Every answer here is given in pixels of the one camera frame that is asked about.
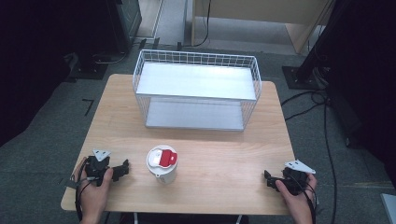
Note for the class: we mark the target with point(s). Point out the person's left hand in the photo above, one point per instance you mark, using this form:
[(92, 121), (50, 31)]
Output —
[(93, 199)]

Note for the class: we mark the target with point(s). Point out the white flat panel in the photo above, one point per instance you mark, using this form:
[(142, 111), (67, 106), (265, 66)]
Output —
[(389, 208)]

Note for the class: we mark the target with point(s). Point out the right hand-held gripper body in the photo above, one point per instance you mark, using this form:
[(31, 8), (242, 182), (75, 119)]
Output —
[(295, 180)]

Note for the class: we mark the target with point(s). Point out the black stand base plate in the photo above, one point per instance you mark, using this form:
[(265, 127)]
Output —
[(88, 70)]

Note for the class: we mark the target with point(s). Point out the black metal stand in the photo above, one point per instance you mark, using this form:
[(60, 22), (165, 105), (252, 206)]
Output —
[(314, 53)]

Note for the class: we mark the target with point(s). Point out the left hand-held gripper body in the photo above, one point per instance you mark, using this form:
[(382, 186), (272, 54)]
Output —
[(95, 168)]

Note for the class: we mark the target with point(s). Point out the white cup with red lid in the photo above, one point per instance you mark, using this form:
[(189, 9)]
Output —
[(162, 163)]

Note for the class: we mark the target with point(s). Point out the dark cabinet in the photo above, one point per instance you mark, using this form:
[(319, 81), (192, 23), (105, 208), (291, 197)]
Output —
[(124, 21)]

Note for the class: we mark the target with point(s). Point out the person's right hand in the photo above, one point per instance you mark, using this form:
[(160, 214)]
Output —
[(297, 205)]

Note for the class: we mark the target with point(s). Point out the light wooden furniture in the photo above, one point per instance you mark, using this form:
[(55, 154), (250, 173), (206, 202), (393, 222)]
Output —
[(264, 12)]

